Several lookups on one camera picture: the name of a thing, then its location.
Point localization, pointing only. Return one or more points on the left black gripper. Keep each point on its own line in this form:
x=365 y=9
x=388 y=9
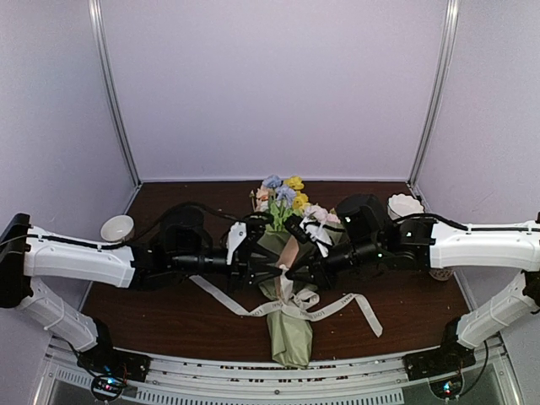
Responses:
x=242 y=262

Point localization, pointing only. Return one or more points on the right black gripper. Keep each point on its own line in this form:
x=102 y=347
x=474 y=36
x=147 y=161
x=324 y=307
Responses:
x=319 y=277

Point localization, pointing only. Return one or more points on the white printed ribbon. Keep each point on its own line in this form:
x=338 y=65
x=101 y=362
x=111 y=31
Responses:
x=296 y=305

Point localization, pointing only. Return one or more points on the pink wrapping paper sheet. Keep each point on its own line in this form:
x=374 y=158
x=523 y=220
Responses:
x=291 y=339

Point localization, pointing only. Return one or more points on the pink rose stem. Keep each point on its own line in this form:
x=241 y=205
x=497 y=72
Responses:
x=320 y=214

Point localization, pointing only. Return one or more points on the blue flower stem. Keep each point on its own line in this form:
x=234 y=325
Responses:
x=277 y=188

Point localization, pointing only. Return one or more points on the peach flower stem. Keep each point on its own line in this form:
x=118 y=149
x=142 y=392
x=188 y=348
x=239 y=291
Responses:
x=259 y=199

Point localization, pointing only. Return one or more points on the pale yellow flower stem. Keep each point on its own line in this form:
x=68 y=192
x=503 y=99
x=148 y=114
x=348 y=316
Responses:
x=280 y=210

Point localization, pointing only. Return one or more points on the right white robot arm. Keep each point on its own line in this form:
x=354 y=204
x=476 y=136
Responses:
x=428 y=241

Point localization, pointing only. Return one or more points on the right white scalloped bowl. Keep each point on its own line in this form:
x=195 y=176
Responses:
x=402 y=205

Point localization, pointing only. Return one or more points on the white patterned mug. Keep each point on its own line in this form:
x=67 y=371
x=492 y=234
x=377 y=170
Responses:
x=442 y=275

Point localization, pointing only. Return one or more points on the left white patterned bowl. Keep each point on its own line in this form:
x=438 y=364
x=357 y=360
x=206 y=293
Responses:
x=118 y=228

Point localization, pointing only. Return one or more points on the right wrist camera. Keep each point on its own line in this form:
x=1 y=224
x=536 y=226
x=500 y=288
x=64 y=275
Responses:
x=309 y=230

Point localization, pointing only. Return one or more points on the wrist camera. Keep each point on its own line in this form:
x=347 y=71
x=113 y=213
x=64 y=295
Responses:
x=237 y=234
x=309 y=230

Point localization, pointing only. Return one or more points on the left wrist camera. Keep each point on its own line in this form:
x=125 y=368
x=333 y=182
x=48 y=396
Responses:
x=237 y=234

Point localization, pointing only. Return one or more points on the front aluminium rail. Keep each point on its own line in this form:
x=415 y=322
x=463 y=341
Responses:
x=371 y=380

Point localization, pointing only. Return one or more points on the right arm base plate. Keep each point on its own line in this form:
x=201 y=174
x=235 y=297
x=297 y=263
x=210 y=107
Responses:
x=441 y=369

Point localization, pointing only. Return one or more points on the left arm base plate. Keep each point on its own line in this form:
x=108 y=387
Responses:
x=109 y=379

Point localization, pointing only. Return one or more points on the right aluminium frame post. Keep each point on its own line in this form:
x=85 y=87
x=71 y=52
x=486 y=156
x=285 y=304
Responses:
x=447 y=45

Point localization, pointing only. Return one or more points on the aluminium frame post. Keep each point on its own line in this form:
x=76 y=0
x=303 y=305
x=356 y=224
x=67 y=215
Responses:
x=98 y=27
x=447 y=45

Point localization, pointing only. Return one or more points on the left aluminium frame post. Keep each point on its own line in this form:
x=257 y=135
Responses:
x=98 y=27

